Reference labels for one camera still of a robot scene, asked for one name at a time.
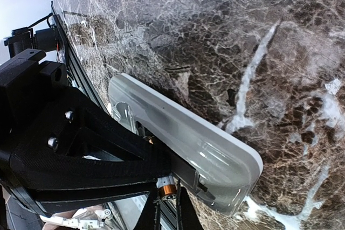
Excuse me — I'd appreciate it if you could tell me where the grey remote control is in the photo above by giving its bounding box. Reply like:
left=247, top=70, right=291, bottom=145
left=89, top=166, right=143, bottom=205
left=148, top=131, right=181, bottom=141
left=108, top=74, right=263, bottom=215

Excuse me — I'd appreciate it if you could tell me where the black front rail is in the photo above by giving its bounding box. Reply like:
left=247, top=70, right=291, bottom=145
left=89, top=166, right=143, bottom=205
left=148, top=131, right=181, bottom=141
left=51, top=3, right=176, bottom=229

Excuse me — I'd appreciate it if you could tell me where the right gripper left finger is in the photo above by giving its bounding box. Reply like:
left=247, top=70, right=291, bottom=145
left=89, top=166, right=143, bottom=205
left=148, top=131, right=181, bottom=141
left=136, top=187, right=161, bottom=230

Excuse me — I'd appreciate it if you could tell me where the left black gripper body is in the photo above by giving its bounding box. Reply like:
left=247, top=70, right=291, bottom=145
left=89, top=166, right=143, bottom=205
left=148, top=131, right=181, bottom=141
left=1, top=50, right=67, bottom=160

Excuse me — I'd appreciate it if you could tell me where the gold grey AAA battery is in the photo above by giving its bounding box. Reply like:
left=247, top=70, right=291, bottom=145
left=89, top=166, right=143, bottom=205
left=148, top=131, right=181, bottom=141
left=156, top=175, right=177, bottom=201

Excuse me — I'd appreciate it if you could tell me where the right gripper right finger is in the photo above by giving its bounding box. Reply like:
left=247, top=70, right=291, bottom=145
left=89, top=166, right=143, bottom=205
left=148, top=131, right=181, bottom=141
left=176, top=185, right=204, bottom=230

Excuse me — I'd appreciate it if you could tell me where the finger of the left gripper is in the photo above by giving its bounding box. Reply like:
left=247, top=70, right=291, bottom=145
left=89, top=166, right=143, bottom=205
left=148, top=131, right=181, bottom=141
left=1, top=87, right=171, bottom=215

